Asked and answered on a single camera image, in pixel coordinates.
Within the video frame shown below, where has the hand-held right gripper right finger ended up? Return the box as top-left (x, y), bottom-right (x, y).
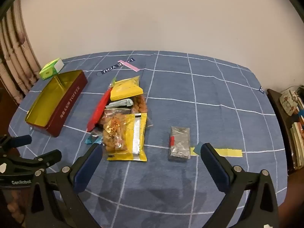
top-left (200, 143), bottom-right (279, 228)

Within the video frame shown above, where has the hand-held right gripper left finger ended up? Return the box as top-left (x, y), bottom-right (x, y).
top-left (25, 143), bottom-right (103, 228)

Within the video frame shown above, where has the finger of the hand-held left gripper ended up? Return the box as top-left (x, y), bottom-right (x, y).
top-left (0, 135), bottom-right (32, 150)
top-left (14, 149), bottom-right (63, 169)

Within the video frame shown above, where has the blue candy wrapper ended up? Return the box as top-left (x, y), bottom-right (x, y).
top-left (85, 134), bottom-right (102, 145)

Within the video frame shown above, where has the clear fried twist snack packet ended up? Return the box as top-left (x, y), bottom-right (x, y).
top-left (102, 108), bottom-right (131, 157)

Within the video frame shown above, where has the large yellow white-striped packet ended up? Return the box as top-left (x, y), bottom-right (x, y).
top-left (106, 113), bottom-right (148, 162)

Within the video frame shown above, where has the dark red tin box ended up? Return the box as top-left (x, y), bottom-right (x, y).
top-left (25, 70), bottom-right (88, 138)

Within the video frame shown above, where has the small yellow snack packet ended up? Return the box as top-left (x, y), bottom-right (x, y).
top-left (110, 76), bottom-right (143, 101)

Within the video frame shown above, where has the brown wooden door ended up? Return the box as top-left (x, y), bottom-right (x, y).
top-left (0, 78), bottom-right (24, 138)

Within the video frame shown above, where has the silver foil snack packet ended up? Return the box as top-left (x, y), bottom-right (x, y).
top-left (168, 126), bottom-right (191, 161)

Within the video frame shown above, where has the long red snack packet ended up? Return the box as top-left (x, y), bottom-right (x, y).
top-left (87, 88), bottom-right (112, 133)

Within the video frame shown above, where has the silver green snack packet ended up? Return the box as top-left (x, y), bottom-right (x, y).
top-left (106, 98), bottom-right (133, 110)

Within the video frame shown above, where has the green tissue pack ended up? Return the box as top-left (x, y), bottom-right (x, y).
top-left (39, 58), bottom-right (64, 80)

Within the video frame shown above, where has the clear packet of orange nuts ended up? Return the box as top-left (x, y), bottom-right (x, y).
top-left (130, 94), bottom-right (148, 114)

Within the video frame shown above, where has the blue checked tablecloth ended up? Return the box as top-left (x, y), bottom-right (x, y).
top-left (8, 50), bottom-right (289, 228)

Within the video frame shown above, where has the stack of books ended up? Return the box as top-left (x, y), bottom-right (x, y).
top-left (290, 122), bottom-right (304, 169)

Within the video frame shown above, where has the floral box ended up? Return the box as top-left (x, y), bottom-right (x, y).
top-left (279, 91), bottom-right (300, 116)

